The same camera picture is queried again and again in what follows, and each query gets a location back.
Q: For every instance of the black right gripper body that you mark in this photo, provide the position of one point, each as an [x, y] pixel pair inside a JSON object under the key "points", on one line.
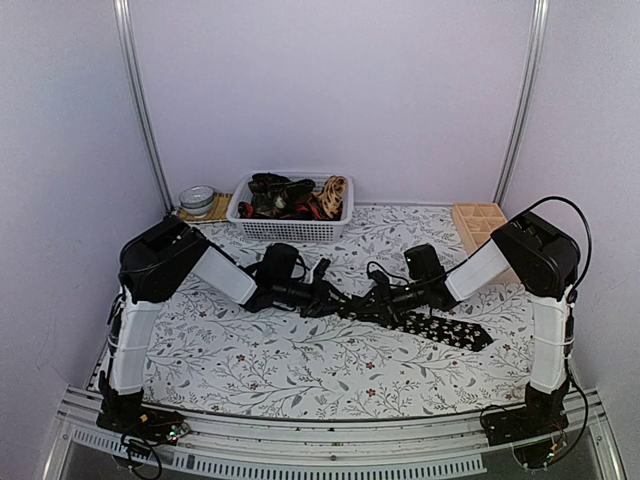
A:
{"points": [[403, 299]]}

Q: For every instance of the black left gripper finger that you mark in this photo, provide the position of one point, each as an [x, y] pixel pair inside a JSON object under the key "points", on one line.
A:
{"points": [[318, 308], [327, 292]]}

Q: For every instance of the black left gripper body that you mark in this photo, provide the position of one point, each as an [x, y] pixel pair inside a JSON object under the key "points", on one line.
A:
{"points": [[304, 299]]}

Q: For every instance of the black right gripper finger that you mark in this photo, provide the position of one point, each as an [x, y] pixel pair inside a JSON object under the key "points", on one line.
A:
{"points": [[373, 314], [368, 300]]}

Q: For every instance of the black white floral tie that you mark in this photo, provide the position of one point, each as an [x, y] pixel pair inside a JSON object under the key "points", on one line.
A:
{"points": [[454, 333]]}

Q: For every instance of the white plastic basket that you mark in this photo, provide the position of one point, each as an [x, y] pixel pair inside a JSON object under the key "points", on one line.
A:
{"points": [[327, 231]]}

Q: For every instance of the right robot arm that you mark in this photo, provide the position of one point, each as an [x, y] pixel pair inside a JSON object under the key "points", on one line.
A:
{"points": [[550, 267]]}

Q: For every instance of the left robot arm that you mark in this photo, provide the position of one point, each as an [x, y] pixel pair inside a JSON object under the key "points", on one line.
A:
{"points": [[153, 266]]}

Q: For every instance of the red navy striped tie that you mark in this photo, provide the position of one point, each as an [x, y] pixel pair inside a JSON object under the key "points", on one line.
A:
{"points": [[265, 209]]}

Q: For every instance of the yellow beetle print tie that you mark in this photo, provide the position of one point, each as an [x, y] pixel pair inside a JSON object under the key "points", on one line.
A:
{"points": [[331, 197]]}

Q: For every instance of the dark floral brown tie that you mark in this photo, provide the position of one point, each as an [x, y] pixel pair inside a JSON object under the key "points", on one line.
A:
{"points": [[280, 189]]}

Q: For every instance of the wooden divided box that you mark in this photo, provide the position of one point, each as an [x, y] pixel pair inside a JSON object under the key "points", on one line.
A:
{"points": [[475, 222]]}

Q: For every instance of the woven bamboo mat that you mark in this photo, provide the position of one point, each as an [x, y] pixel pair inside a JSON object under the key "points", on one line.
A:
{"points": [[214, 211]]}

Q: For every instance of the patterned ceramic bowl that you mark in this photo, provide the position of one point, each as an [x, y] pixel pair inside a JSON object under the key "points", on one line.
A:
{"points": [[198, 200]]}

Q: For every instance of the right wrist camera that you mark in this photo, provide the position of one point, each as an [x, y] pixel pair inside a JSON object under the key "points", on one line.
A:
{"points": [[378, 274]]}

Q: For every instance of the front aluminium rail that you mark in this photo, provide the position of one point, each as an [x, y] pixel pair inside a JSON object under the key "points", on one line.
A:
{"points": [[227, 447]]}

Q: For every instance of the right aluminium frame post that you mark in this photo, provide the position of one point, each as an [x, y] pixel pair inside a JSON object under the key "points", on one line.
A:
{"points": [[533, 58]]}

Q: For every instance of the aluminium frame post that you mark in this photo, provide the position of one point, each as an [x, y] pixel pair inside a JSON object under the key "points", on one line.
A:
{"points": [[533, 58], [125, 30]]}

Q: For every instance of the left aluminium frame post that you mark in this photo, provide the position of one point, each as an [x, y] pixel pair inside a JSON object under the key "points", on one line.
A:
{"points": [[125, 30]]}

